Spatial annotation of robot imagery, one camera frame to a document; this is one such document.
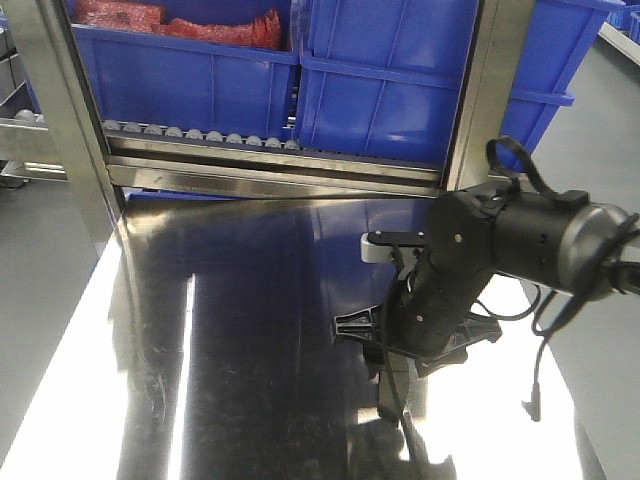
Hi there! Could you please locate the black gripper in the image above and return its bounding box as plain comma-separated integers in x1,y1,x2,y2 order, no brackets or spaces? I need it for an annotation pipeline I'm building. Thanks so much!
332,259,502,358

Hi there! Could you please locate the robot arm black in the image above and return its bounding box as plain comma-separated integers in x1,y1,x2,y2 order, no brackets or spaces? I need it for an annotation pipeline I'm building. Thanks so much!
332,136,639,370

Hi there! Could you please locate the right blue plastic crate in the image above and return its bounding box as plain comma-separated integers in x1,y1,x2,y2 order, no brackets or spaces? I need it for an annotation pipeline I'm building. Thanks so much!
296,1,624,165

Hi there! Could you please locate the blue plastic crate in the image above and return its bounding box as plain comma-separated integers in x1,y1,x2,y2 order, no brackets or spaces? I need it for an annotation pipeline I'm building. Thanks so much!
296,1,624,165
72,1,299,140

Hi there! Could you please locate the left blue plastic crate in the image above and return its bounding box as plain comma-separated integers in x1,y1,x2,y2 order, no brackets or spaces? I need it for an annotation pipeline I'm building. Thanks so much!
72,1,299,140

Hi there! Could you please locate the red plastic bag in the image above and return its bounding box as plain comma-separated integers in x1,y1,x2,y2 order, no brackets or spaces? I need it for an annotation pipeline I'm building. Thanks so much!
73,1,282,50

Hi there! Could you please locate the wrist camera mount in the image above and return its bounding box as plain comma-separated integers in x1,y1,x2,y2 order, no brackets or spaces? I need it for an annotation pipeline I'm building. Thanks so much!
360,230,426,266

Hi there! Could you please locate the stainless steel rack frame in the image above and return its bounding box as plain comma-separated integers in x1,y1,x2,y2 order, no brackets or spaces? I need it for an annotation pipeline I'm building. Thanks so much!
1,1,534,251

